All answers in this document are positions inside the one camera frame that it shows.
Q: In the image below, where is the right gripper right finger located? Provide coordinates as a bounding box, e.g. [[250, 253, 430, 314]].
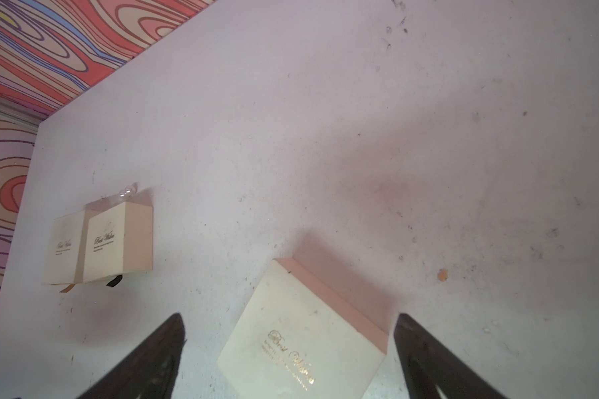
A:
[[394, 314, 505, 399]]

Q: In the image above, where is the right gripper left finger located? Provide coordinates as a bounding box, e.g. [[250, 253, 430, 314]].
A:
[[79, 313, 186, 399]]

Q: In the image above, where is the small cream jewelry box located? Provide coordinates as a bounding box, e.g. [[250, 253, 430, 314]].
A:
[[83, 202, 153, 284]]

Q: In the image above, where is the cream drawer jewelry box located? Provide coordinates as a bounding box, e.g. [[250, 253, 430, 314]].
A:
[[43, 209, 100, 294]]

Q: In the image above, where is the cream jewelry box middle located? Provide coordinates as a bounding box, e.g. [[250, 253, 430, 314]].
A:
[[217, 259, 389, 398]]

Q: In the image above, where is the small earring on table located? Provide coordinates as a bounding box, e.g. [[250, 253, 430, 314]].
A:
[[119, 184, 137, 199]]

